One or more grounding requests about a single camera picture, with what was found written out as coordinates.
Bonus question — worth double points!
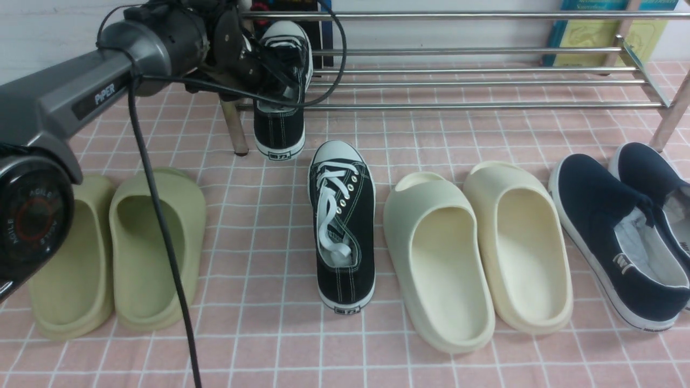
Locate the green slide slipper right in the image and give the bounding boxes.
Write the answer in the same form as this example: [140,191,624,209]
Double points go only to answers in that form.
[109,167,206,331]

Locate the cream slide slipper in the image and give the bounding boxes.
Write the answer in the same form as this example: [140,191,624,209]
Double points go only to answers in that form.
[383,171,495,354]
[463,161,574,336]

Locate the cream slide slipper right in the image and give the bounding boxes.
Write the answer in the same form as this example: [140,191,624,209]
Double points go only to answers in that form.
[463,161,574,336]

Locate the teal yellow book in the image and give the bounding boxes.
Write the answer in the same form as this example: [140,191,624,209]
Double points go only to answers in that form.
[540,1,668,68]

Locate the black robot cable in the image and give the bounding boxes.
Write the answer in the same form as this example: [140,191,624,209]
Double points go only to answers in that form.
[96,0,348,388]

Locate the navy slip-on shoe left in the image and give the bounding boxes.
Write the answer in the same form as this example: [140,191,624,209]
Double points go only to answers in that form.
[549,153,688,333]

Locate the navy slip-on shoe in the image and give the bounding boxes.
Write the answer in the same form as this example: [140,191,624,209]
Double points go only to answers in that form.
[609,142,690,311]
[549,153,688,333]

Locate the cream slide slipper left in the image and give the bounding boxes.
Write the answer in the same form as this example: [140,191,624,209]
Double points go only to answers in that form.
[383,171,495,354]

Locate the navy slip-on shoe right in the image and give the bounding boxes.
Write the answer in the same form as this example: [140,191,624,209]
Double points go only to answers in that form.
[609,142,690,311]

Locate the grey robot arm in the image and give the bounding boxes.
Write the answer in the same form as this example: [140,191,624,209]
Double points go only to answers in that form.
[1,1,251,300]

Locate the green slide slipper left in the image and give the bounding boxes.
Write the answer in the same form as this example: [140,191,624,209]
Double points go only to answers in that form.
[28,175,116,341]

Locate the steel shoe rack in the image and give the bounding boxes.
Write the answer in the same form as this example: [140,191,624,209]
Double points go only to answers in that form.
[218,0,690,157]

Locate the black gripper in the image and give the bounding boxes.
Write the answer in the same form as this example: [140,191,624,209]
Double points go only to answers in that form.
[183,1,266,102]

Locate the green slide slipper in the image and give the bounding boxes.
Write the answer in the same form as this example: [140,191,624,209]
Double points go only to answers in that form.
[109,167,206,331]
[28,175,116,341]

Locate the pink checked tablecloth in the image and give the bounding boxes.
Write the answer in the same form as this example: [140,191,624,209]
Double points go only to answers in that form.
[1,85,688,387]

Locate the black canvas sneaker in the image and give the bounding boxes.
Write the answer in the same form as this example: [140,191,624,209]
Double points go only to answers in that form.
[253,20,314,162]
[307,140,376,315]

